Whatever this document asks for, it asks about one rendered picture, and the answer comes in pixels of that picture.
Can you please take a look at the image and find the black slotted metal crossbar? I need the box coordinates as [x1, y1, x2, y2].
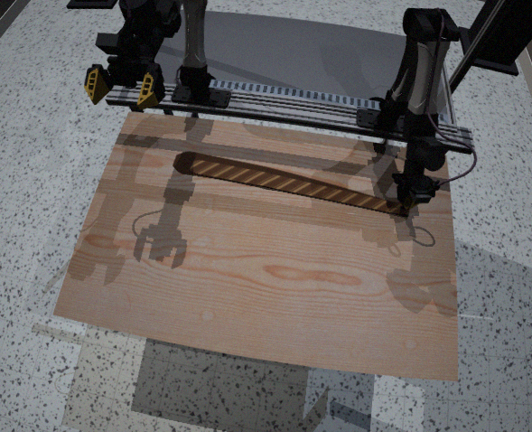
[105, 86, 475, 155]

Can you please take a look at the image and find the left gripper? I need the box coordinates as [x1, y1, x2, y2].
[392, 159, 433, 210]

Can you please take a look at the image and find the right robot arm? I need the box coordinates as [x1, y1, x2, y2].
[95, 0, 231, 108]

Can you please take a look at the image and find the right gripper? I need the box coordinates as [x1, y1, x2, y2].
[84, 42, 165, 110]

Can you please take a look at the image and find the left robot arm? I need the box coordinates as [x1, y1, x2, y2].
[357, 8, 461, 203]

